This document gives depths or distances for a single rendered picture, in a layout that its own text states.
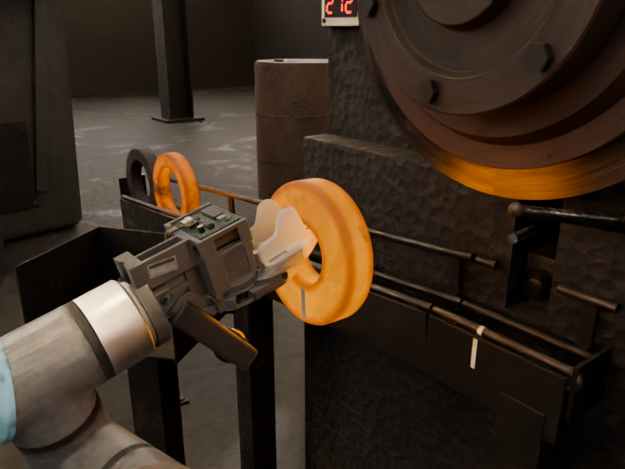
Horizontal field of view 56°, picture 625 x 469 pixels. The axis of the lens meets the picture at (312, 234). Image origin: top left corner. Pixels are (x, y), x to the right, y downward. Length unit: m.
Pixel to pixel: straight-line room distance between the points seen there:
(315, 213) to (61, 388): 0.28
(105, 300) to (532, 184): 0.43
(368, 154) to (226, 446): 1.00
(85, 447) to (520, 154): 0.49
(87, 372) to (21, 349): 0.05
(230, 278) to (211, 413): 1.27
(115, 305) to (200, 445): 1.21
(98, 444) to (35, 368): 0.09
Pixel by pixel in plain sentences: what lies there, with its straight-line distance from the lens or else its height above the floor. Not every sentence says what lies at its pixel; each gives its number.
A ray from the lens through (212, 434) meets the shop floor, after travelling 1.74.
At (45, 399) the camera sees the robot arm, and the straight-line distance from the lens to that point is 0.52.
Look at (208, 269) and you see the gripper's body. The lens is 0.53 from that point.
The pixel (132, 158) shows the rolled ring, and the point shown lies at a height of 0.74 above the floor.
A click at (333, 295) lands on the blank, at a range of 0.60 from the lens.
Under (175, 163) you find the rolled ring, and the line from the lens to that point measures 1.38.
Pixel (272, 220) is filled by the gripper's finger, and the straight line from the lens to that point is 0.62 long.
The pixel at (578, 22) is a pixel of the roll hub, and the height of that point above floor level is 1.06.
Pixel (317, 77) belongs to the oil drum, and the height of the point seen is 0.80.
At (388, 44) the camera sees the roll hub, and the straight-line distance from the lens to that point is 0.65.
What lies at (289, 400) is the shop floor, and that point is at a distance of 1.84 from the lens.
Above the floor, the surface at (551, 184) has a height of 0.91.
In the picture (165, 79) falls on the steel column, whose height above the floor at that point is 0.50.
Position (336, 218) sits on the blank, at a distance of 0.57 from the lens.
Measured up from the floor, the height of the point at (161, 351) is 0.61.
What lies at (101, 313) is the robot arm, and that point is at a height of 0.83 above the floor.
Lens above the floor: 1.05
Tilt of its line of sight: 19 degrees down
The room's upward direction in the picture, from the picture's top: straight up
